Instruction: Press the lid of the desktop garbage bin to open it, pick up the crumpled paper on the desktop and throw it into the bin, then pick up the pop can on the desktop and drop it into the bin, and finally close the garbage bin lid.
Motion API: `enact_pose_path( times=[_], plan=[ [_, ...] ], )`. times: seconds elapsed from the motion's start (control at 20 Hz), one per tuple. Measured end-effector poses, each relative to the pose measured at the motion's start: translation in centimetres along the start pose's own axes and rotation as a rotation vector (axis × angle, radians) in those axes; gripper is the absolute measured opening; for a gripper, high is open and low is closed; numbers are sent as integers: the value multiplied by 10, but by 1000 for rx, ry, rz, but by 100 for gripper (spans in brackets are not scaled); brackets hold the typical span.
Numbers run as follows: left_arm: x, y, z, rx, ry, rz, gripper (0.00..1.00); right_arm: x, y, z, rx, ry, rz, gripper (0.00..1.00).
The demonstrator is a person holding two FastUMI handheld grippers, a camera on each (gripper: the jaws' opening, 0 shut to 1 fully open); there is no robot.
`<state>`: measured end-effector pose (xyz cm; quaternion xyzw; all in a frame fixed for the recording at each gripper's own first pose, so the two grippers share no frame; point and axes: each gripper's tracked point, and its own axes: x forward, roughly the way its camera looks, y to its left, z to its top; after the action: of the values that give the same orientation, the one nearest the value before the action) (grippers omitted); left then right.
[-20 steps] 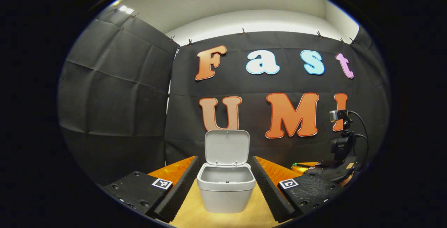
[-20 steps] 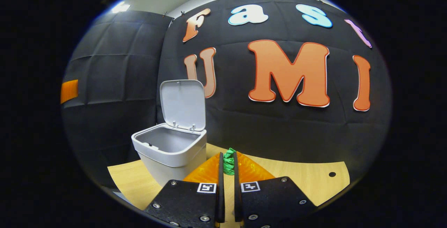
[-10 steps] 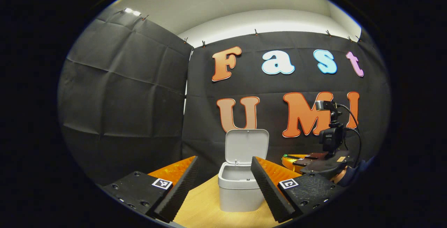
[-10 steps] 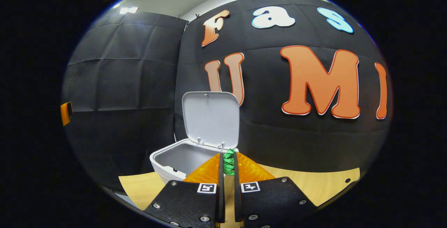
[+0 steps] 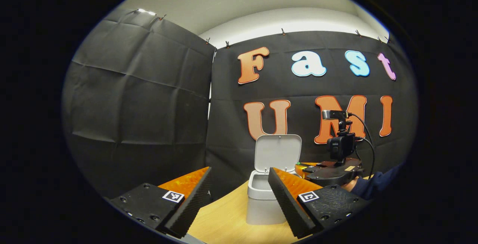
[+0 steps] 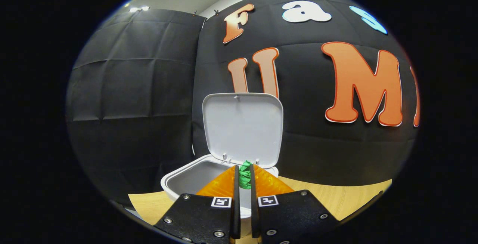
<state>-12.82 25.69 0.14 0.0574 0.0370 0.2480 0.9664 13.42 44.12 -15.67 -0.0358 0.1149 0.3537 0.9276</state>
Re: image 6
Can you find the ceiling light strip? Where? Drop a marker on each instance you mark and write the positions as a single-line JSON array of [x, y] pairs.
[[138, 9]]

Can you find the green paper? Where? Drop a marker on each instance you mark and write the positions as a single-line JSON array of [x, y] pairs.
[[245, 176]]

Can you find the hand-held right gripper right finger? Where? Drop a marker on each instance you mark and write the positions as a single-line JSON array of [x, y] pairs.
[[254, 214]]

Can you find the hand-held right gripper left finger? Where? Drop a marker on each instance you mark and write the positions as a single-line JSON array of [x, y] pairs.
[[236, 214]]

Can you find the white desktop garbage bin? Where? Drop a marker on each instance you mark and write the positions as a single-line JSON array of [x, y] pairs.
[[242, 124]]

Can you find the wooden desktop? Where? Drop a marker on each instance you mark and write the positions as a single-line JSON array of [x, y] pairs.
[[336, 195]]

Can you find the black backdrop cloth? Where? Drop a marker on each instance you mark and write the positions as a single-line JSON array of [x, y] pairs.
[[142, 87]]

